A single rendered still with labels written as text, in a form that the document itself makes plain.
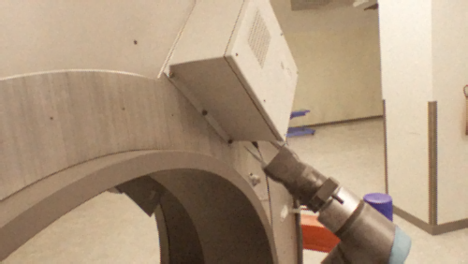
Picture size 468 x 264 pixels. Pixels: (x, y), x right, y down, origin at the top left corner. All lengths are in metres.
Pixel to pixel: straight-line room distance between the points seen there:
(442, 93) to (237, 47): 2.99
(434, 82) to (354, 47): 7.75
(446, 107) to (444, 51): 0.50
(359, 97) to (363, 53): 1.42
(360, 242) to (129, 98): 0.48
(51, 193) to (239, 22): 0.33
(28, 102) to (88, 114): 0.07
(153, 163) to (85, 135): 0.09
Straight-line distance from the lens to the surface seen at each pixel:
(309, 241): 1.55
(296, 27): 10.14
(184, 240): 1.10
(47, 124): 0.38
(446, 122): 3.42
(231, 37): 0.47
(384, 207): 1.41
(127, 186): 0.86
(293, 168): 0.65
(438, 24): 3.34
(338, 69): 10.59
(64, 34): 0.41
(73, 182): 0.34
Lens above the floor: 1.64
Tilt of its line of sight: 9 degrees down
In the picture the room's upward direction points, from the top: 6 degrees counter-clockwise
